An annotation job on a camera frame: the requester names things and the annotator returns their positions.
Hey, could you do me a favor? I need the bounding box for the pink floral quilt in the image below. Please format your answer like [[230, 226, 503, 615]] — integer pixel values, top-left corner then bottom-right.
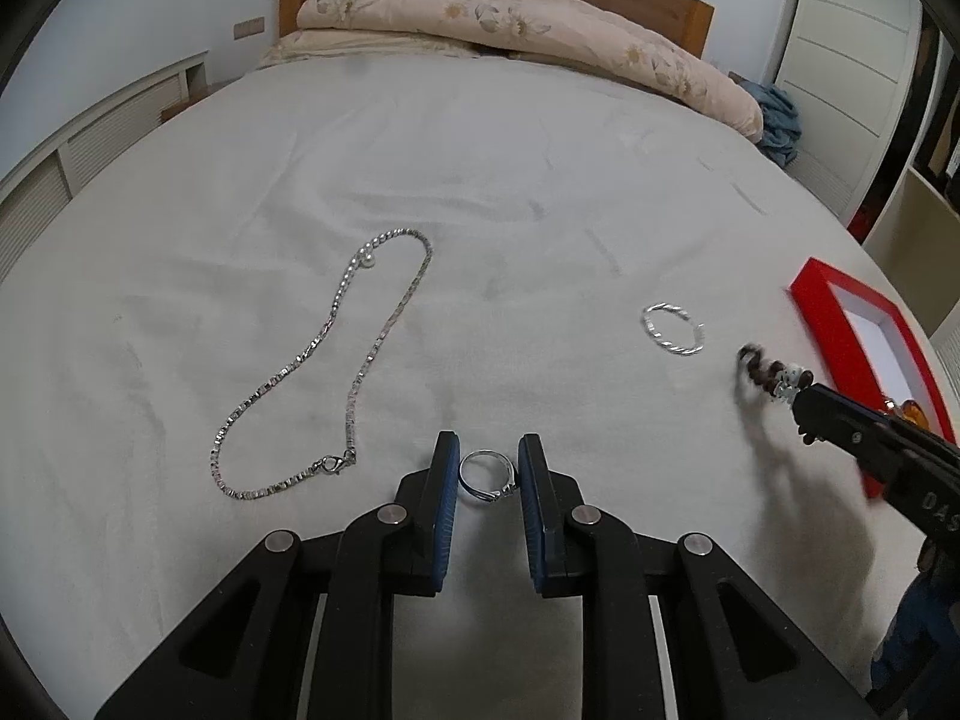
[[295, 0, 765, 140]]

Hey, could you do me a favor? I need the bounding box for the red shallow box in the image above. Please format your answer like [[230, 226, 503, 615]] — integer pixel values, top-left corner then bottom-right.
[[787, 258, 958, 500]]

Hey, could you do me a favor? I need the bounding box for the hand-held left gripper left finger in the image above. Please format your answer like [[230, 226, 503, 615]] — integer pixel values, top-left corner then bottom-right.
[[94, 430, 461, 720]]

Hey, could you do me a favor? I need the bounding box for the cream pillow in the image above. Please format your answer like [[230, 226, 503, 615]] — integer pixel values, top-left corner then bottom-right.
[[258, 28, 482, 70]]

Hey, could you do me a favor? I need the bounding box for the blue crumpled cloth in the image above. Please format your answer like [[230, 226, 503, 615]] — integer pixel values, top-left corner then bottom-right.
[[749, 81, 803, 167]]

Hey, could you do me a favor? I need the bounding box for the amber translucent bangle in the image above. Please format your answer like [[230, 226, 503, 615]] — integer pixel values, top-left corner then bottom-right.
[[880, 398, 932, 433]]

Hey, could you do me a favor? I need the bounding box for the small silver ring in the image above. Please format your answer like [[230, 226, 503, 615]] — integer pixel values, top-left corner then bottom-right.
[[458, 449, 521, 504]]

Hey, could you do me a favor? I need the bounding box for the white louvered wall cabinet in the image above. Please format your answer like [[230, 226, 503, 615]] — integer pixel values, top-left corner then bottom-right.
[[0, 50, 210, 282]]

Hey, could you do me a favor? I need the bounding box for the small red object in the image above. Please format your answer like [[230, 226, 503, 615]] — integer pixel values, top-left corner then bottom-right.
[[850, 193, 883, 242]]

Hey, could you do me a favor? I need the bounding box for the white wardrobe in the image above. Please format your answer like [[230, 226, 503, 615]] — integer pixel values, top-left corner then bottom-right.
[[771, 0, 925, 235]]

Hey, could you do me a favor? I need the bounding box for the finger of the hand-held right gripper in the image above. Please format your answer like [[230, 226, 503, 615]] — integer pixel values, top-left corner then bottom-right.
[[793, 383, 913, 490]]

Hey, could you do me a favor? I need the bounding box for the wooden nightstand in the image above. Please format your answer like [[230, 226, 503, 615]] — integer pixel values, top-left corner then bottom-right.
[[160, 81, 227, 122]]

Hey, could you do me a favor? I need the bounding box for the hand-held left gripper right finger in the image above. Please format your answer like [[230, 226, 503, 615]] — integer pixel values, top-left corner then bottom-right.
[[517, 433, 878, 720]]

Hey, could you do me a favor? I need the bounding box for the person's blue clothing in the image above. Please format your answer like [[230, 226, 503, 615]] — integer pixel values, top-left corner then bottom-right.
[[868, 538, 960, 720]]

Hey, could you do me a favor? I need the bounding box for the black and white beaded bracelet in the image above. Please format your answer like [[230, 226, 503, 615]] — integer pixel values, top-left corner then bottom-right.
[[738, 344, 815, 407]]

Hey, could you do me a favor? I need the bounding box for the twisted silver bracelet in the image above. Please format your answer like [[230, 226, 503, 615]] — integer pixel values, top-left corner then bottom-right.
[[640, 302, 707, 356]]

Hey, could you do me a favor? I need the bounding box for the cream open shelf unit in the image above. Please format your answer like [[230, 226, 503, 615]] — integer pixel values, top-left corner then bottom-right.
[[862, 15, 960, 350]]

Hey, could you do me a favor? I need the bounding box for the silver chain necklace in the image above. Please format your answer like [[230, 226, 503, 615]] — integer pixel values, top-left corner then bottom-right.
[[209, 228, 435, 503]]

